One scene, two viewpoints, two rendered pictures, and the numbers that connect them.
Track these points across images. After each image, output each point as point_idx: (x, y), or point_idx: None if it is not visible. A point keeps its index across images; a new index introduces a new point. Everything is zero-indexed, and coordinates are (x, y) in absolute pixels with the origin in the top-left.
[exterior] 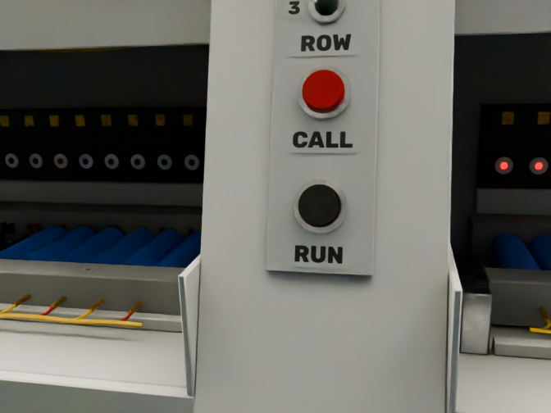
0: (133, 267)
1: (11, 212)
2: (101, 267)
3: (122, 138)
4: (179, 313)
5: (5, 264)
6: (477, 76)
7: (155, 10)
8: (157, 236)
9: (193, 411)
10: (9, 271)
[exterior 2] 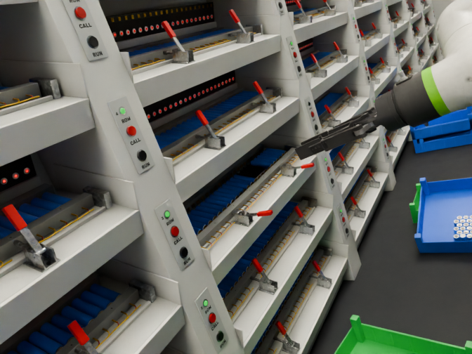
0: (289, 151)
1: (237, 165)
2: (287, 153)
3: None
4: (296, 153)
5: (280, 160)
6: None
7: (296, 109)
8: (267, 151)
9: (317, 156)
10: (284, 159)
